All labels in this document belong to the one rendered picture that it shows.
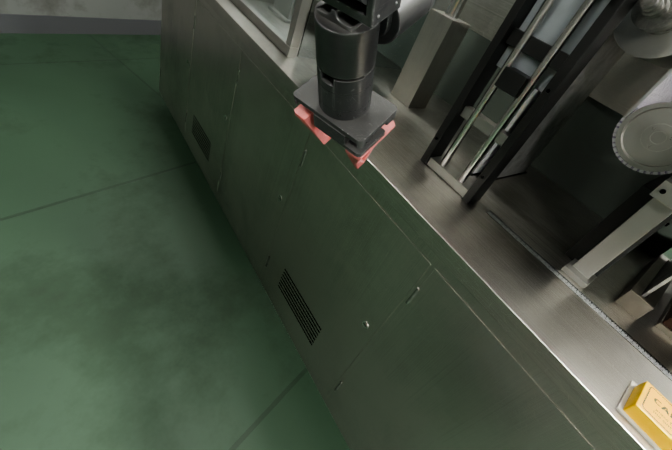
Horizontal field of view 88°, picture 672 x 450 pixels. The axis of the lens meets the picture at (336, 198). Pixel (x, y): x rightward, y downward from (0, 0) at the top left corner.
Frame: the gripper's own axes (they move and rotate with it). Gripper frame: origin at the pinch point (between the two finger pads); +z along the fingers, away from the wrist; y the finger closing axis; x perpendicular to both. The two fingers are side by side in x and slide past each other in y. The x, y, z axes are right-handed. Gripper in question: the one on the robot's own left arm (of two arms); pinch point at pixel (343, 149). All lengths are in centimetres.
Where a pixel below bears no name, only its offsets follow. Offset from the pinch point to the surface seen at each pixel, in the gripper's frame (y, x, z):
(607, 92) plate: -25, -77, 30
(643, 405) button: -51, -5, 17
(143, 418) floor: 18, 66, 83
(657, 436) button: -53, -3, 17
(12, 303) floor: 75, 74, 78
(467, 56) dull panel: 16, -84, 45
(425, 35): 23, -63, 29
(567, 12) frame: -9.4, -48.4, 0.3
